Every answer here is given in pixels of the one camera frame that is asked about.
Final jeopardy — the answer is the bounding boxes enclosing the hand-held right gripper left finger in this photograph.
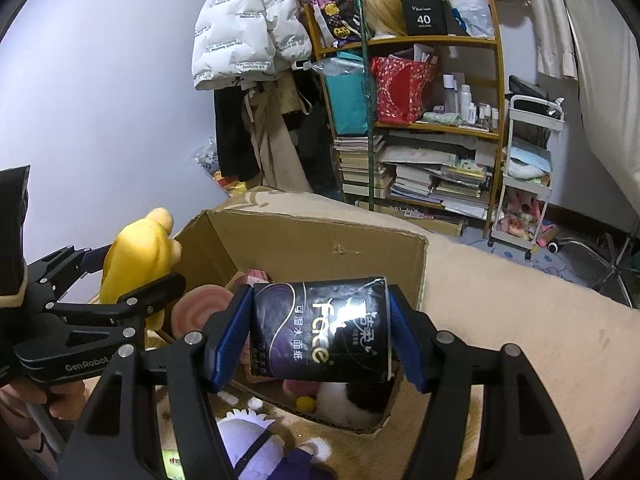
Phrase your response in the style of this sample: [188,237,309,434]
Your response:
[60,284,256,480]

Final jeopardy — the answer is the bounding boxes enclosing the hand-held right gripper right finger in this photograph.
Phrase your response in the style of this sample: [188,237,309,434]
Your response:
[385,284,586,480]

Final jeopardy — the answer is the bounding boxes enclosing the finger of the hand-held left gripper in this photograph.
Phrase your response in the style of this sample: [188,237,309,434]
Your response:
[47,272,187,356]
[25,242,115,307]

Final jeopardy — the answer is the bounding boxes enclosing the yellow plush toy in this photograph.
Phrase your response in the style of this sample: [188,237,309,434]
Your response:
[99,206,183,333]

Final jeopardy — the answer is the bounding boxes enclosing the pink swirl plush toy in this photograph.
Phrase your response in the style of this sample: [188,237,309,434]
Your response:
[170,286,236,343]

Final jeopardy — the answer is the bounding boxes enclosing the pink packet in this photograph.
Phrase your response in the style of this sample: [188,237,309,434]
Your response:
[235,269,273,291]

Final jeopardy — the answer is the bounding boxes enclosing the magenta plush toy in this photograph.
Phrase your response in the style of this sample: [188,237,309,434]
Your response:
[240,345,321,401]

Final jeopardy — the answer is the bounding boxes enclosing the black tissue pack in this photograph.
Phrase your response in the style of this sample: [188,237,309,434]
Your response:
[251,275,396,383]

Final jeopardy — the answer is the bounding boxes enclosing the white fluffy plush toy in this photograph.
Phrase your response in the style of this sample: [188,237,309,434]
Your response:
[295,380,396,428]

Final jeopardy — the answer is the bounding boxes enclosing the printed cardboard box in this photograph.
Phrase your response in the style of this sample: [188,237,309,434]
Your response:
[150,208,430,436]

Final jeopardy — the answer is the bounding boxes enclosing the person's left hand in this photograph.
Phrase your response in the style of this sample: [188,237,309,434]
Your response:
[0,377,83,423]

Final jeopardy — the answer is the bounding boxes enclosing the purple-haired plush doll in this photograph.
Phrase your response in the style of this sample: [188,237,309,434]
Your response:
[215,407,341,480]

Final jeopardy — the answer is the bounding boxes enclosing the red gold packet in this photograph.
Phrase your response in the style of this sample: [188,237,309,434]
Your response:
[214,172,248,197]

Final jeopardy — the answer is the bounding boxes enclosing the blue white plastic bag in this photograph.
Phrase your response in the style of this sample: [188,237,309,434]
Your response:
[194,137,221,176]

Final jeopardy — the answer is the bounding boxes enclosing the pink items in cart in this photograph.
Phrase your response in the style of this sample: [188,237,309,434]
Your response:
[495,192,543,241]

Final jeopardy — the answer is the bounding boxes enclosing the pile of books and papers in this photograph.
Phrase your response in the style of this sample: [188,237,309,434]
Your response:
[380,130,501,221]

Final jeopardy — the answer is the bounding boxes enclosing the pink cylinder toy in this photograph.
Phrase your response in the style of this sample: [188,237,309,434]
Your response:
[537,222,562,254]

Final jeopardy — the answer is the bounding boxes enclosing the black hanging coat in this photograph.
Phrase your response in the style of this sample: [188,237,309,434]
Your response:
[214,87,261,183]

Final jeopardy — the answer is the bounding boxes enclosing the stack of old books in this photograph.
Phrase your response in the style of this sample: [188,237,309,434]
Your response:
[332,135,396,200]

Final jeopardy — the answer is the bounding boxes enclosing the beige hanging garment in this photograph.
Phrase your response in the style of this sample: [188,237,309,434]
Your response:
[242,80,313,193]

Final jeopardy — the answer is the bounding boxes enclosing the dark hanging clothes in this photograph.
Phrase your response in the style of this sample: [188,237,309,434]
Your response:
[292,67,333,193]

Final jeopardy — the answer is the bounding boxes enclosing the blue white cloth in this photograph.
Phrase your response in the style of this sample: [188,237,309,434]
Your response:
[505,139,551,181]

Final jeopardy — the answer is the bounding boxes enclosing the green pole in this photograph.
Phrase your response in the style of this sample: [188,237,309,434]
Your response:
[356,0,377,211]

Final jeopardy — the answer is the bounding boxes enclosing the teal bag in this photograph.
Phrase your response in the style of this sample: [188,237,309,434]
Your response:
[322,50,371,136]

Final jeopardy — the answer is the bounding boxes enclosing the group of white cosmetic bottles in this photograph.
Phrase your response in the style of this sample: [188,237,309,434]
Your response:
[442,71,501,128]

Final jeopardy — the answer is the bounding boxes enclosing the red gift bag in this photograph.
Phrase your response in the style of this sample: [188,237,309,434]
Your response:
[371,55,436,125]

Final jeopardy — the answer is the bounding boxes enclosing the white trolley cart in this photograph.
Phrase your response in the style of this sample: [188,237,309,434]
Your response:
[489,94,566,261]

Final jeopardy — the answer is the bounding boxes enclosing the white puffer jacket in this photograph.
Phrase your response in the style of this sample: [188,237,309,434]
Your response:
[191,0,313,92]

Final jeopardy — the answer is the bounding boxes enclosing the wooden shelf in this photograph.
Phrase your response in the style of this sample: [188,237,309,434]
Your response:
[302,0,507,238]

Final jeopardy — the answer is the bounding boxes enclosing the white padded chair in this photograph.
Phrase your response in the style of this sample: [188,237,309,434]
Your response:
[555,0,640,311]

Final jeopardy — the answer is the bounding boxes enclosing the black box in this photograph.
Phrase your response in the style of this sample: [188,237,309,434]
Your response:
[400,0,448,37]

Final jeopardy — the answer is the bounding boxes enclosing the blonde wig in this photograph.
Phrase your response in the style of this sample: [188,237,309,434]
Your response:
[361,0,408,38]

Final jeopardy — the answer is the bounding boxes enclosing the black pink printed bag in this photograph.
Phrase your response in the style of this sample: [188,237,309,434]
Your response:
[307,0,362,51]

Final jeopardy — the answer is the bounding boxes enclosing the white curtain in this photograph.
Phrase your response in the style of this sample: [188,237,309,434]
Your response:
[282,0,581,78]

